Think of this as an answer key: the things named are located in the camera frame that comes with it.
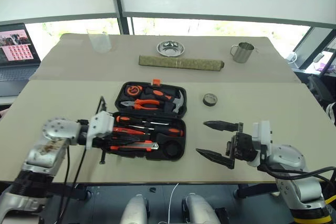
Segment orange black utility knife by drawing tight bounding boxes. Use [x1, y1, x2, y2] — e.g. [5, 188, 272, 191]
[110, 143, 160, 153]

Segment orange handled pliers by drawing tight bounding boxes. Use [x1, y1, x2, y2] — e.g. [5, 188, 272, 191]
[120, 99, 160, 111]

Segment stainless steel mug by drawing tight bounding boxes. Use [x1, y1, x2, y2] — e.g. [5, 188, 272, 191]
[229, 41, 256, 63]

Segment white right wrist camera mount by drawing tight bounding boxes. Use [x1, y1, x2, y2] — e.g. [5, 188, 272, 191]
[246, 120, 274, 167]

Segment black tool case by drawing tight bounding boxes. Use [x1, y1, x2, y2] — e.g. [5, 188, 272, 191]
[101, 78, 188, 162]

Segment claw hammer orange black handle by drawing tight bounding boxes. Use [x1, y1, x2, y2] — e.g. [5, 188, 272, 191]
[142, 87, 185, 114]

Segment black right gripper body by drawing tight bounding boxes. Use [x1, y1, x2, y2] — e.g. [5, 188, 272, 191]
[225, 131, 260, 163]

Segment orange voltage tester pen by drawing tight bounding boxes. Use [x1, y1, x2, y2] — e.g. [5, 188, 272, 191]
[112, 127, 145, 135]

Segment silver rounded robot leg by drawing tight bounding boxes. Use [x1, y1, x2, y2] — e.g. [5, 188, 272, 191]
[182, 193, 222, 224]
[119, 194, 151, 224]

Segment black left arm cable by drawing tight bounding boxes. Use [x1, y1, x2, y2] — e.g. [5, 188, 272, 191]
[56, 96, 109, 224]

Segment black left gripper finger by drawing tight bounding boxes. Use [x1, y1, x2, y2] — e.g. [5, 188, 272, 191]
[114, 135, 147, 144]

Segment open grey laptop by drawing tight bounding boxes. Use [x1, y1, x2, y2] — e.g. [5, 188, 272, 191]
[0, 22, 41, 98]

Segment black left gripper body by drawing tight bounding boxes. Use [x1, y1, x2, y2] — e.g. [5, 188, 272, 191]
[91, 131, 117, 165]

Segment stainless steel bowl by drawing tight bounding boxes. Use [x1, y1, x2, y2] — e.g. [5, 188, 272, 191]
[156, 40, 185, 58]

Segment dark window frame post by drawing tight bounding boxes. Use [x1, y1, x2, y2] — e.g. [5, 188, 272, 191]
[109, 0, 134, 36]

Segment black electrical tape roll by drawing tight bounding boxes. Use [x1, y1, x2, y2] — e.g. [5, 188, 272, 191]
[202, 92, 218, 107]

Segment clear plastic cup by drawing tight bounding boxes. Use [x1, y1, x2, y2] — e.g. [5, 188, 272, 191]
[86, 28, 112, 54]

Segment phillips screwdriver orange black handle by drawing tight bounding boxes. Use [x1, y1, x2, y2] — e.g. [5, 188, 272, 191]
[128, 125, 182, 136]

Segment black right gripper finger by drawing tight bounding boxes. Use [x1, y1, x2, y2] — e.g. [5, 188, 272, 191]
[195, 148, 236, 169]
[203, 120, 244, 133]

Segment dark table frame bar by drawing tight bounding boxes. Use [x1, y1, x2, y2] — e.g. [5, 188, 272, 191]
[233, 183, 279, 200]

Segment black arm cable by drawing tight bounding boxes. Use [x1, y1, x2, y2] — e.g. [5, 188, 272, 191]
[56, 96, 109, 224]
[256, 163, 336, 183]

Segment orange black tape measure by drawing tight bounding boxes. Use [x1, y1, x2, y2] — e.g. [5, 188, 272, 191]
[125, 84, 141, 97]

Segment black office chair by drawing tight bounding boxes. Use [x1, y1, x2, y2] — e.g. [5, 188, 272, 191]
[306, 74, 336, 110]

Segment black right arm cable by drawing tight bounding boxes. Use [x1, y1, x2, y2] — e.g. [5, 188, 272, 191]
[256, 163, 336, 183]

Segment white floor cable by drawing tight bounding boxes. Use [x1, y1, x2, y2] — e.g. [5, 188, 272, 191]
[166, 183, 181, 224]

